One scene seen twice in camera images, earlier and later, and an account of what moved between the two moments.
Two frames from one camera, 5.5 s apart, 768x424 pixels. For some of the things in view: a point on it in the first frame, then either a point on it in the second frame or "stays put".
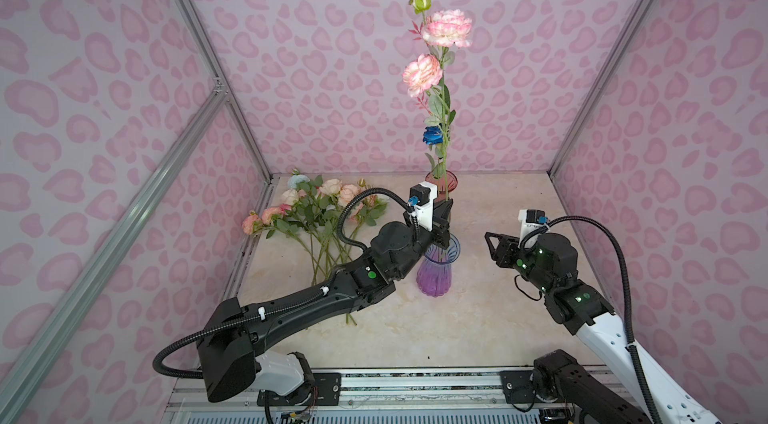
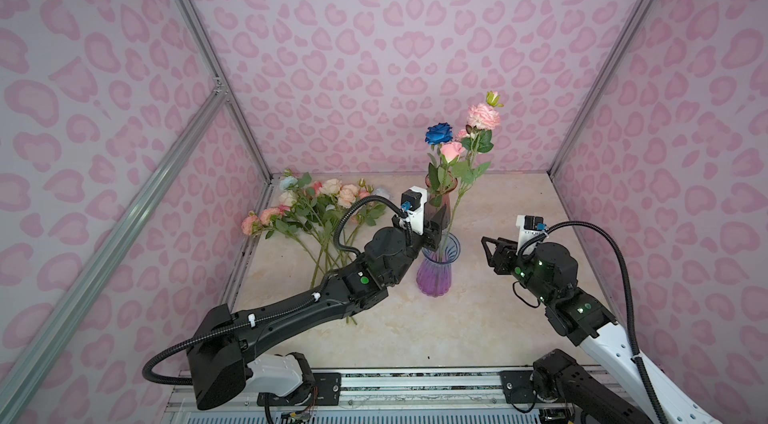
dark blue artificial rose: [433, 135] stays put
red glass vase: [441, 183] stays put
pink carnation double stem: [423, 74] to [482, 118]
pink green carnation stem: [267, 220] stays put
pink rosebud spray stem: [369, 209] to [455, 166]
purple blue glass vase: [434, 273] stays put
